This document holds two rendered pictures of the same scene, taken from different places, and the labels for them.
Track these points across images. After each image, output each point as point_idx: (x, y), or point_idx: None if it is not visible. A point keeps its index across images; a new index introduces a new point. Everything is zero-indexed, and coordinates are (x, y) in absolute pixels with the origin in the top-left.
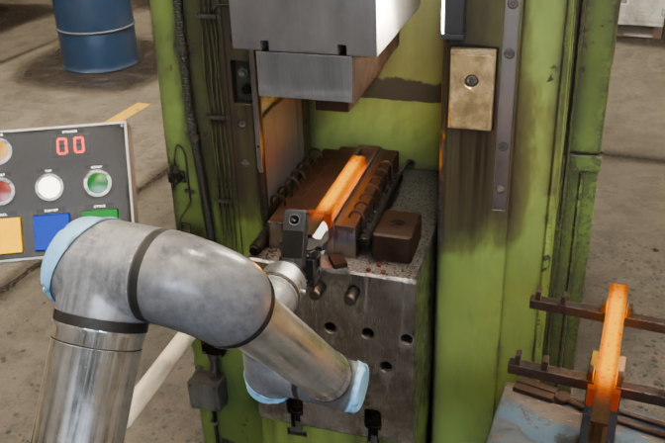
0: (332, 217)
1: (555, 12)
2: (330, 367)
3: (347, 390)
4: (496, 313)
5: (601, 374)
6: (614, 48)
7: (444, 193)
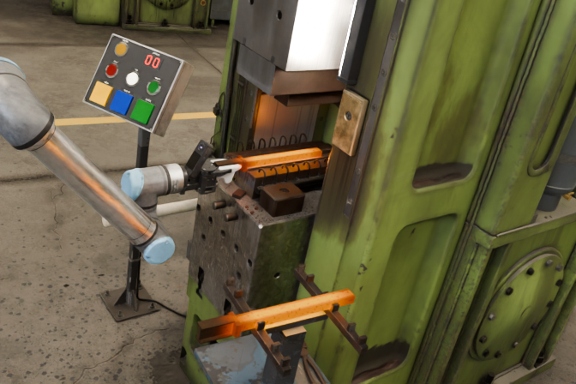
0: (251, 167)
1: (405, 89)
2: (120, 216)
3: (144, 244)
4: (329, 290)
5: (249, 314)
6: (530, 159)
7: (323, 188)
